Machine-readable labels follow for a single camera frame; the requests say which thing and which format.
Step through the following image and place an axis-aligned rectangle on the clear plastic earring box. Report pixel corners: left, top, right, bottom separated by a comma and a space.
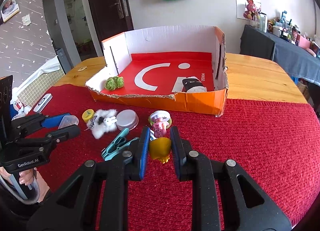
58, 115, 79, 129

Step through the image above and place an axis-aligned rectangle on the yellow round tin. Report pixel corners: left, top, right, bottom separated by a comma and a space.
82, 109, 95, 123

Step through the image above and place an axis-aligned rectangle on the white fluffy star plush clip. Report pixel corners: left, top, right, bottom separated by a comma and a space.
87, 109, 118, 139

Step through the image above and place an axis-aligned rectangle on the large green yarn scrunchie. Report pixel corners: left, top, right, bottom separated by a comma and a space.
105, 76, 124, 91

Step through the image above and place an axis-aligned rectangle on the yellow toy figurine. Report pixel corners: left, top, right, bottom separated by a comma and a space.
149, 137, 171, 164

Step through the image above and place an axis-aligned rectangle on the pink doll figurine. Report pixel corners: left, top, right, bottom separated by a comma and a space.
149, 110, 172, 138

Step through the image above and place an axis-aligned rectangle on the black white bowling pin doll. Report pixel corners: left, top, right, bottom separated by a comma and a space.
182, 77, 207, 93

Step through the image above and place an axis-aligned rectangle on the person left hand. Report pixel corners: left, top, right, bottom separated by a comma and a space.
1, 167, 50, 204

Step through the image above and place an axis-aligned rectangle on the white power bank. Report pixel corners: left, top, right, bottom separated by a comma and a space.
33, 93, 53, 113

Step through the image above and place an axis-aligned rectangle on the teal hair claw clip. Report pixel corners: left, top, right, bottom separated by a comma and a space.
101, 128, 139, 161

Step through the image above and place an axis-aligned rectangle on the white round compact case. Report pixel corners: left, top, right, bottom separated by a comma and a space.
116, 109, 139, 131

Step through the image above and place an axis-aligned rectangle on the red knitted table cloth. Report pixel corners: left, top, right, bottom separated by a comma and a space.
24, 84, 320, 231

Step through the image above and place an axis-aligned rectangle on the orange cardboard box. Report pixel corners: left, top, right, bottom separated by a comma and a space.
85, 25, 228, 117

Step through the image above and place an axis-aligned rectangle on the dark brown door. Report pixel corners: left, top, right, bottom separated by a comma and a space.
88, 0, 133, 42

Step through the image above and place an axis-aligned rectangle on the blue cloth side table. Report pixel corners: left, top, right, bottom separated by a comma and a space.
240, 25, 319, 85

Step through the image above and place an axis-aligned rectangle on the pink rabbit plush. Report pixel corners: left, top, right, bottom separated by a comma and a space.
243, 0, 260, 21

